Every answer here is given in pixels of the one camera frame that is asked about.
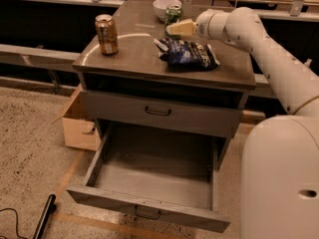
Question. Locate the clear sanitizer bottle right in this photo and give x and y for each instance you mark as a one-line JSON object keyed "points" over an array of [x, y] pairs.
{"points": [[308, 63]]}

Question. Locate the brown soda can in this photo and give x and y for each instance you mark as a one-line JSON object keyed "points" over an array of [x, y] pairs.
{"points": [[107, 34]]}

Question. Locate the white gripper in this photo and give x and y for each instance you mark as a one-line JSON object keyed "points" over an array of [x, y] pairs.
{"points": [[205, 25]]}

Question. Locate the black drawer handle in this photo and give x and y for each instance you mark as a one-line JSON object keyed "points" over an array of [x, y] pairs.
{"points": [[147, 212], [149, 111]]}

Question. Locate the white bowl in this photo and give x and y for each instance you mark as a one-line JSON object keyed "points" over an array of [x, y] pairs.
{"points": [[160, 6]]}

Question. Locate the green soda can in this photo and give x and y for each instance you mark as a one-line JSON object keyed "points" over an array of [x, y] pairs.
{"points": [[173, 14]]}

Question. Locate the black drawer handle upper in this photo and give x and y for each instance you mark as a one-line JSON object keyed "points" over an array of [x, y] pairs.
{"points": [[149, 111]]}

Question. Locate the open grey middle drawer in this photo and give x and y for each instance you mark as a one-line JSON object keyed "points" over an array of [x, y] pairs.
{"points": [[171, 171]]}

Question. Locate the black pole on floor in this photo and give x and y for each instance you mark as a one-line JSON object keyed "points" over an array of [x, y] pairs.
{"points": [[49, 208]]}

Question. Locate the cardboard box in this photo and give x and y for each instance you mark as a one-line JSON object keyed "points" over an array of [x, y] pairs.
{"points": [[78, 129]]}

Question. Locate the closed grey upper drawer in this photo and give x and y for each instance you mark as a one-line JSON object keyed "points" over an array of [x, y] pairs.
{"points": [[184, 117]]}

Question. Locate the blue chip bag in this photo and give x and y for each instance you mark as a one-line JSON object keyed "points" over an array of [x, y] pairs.
{"points": [[186, 53]]}

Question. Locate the grey drawer cabinet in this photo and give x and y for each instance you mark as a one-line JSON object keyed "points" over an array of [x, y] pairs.
{"points": [[136, 69]]}

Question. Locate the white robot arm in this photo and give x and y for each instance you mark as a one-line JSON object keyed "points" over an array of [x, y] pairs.
{"points": [[279, 180]]}

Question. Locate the black drawer handle lower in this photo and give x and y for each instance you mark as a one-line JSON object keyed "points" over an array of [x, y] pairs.
{"points": [[147, 212]]}

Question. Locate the grey metal rail shelf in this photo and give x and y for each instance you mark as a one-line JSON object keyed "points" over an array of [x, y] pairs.
{"points": [[62, 61]]}

